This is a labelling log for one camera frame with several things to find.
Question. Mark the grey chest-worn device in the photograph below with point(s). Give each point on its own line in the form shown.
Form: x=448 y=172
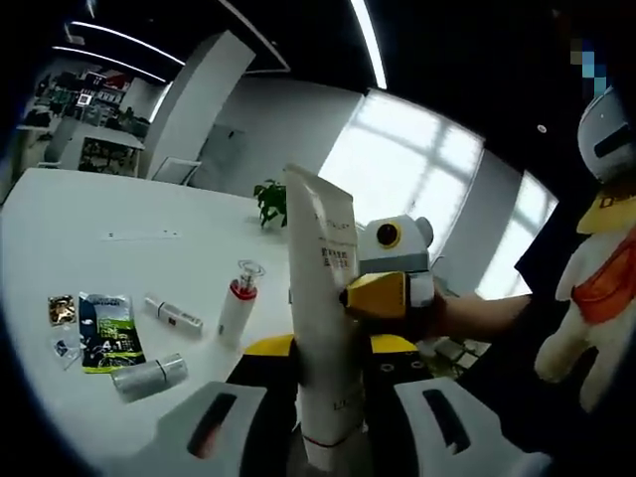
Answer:
x=608 y=134

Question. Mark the white plush toy, orange scarf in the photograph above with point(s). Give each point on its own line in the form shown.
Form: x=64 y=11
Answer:
x=586 y=318

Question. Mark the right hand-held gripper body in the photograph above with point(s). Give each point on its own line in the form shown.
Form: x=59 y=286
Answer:
x=392 y=253

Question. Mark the potted green plant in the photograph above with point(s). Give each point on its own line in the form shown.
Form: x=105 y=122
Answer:
x=272 y=204

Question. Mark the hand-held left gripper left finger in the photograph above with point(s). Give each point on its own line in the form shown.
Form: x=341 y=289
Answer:
x=218 y=427

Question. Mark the tall red-collared skincare pump bottle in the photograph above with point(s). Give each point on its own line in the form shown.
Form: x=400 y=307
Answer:
x=236 y=313

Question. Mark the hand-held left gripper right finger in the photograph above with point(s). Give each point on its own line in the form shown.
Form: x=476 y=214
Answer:
x=427 y=427

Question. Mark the white floor cabinet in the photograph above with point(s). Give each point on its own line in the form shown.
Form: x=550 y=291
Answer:
x=221 y=154

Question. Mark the tall white skincare tube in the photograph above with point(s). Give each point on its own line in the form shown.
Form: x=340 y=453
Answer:
x=323 y=323

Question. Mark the small clear skincare sachet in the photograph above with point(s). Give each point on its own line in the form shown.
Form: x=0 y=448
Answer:
x=64 y=350

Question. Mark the gold foil skincare sachet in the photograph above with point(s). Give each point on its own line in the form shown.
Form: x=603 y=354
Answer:
x=61 y=310

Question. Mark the dark green skincare sachet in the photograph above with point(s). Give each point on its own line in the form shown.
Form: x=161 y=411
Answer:
x=110 y=333

